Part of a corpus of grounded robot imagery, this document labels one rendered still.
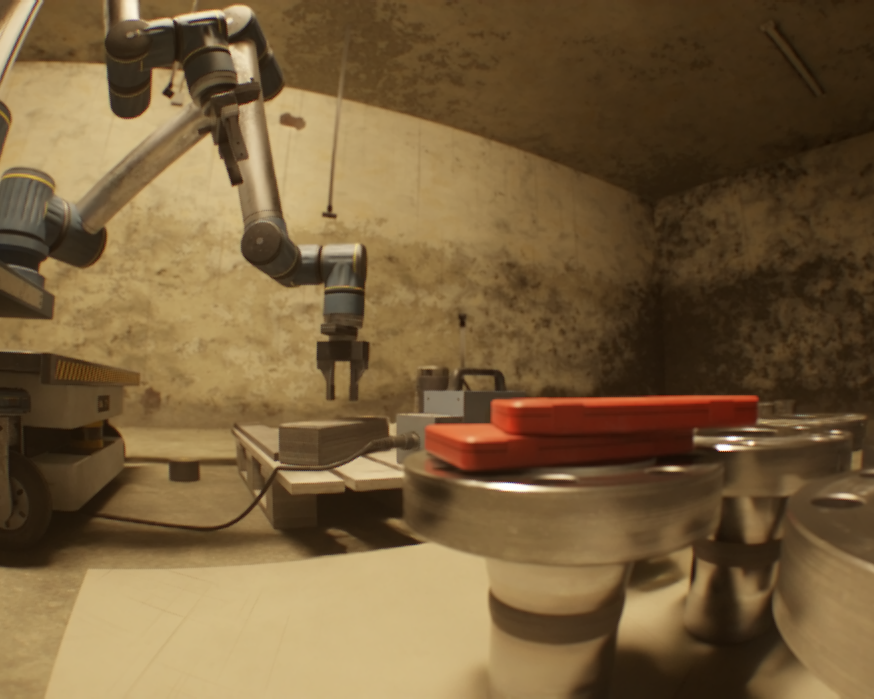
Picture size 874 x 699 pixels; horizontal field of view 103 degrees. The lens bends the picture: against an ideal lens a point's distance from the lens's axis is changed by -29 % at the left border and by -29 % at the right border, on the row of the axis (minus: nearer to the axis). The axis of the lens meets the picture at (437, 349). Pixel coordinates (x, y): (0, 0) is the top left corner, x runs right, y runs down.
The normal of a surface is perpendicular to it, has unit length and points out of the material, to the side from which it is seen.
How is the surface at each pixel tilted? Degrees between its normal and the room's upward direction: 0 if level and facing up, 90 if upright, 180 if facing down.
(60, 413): 90
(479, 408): 90
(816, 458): 90
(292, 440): 90
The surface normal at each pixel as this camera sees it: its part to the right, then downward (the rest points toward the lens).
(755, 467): -0.56, -0.07
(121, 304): 0.49, -0.07
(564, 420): -0.01, -0.09
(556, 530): -0.28, -0.08
